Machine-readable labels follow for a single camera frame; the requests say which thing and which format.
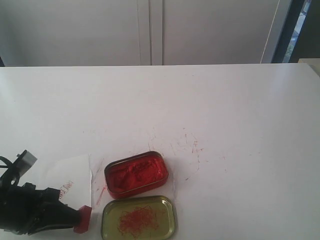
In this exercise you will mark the red plastic stamp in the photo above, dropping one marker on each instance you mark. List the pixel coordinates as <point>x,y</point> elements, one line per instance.
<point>85,216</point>

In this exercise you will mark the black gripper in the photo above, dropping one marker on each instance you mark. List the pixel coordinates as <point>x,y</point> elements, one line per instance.
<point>25,209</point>

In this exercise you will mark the gold tin lid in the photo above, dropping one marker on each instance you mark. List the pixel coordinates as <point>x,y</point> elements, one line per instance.
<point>139,218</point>

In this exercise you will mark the red ink pad tin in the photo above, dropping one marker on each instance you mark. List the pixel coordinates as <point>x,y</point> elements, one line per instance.
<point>135,175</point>

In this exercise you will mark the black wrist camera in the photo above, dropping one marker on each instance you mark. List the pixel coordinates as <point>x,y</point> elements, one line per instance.
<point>23,163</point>

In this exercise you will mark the white paper sheet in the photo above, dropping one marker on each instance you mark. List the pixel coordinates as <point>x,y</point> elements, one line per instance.
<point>72,176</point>

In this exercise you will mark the beige box at right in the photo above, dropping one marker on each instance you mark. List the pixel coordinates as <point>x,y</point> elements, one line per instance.
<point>314,63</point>

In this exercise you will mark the white cabinet with doors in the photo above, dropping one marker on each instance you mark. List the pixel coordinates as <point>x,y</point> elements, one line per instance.
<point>139,32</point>

